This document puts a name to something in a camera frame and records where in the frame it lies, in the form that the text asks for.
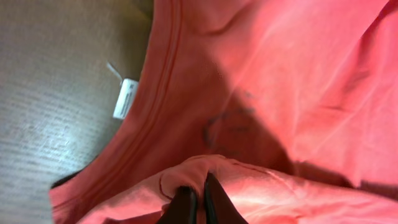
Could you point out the red t-shirt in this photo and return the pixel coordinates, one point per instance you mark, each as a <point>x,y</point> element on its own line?
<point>292,105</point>

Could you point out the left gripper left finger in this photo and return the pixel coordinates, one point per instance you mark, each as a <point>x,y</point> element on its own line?
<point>182,209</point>

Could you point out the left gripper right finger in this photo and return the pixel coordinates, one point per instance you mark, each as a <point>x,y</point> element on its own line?
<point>218,207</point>

